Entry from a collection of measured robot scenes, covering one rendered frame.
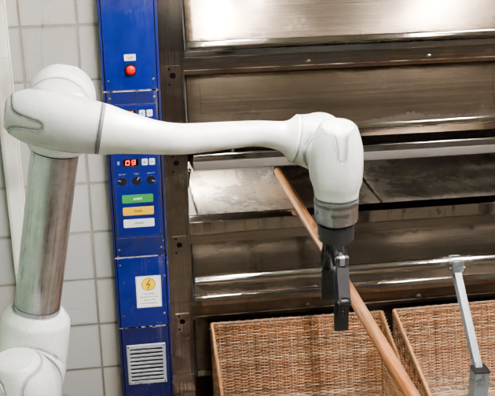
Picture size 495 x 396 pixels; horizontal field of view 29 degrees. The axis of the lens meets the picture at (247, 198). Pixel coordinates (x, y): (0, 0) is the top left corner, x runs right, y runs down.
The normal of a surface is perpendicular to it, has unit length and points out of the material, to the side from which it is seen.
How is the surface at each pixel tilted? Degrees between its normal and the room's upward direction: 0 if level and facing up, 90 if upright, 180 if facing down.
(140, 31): 90
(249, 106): 70
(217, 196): 0
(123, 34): 90
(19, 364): 5
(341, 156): 83
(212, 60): 90
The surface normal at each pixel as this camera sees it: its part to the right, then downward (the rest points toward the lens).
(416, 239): 0.14, 0.01
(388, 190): -0.01, -0.93
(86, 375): 0.15, 0.35
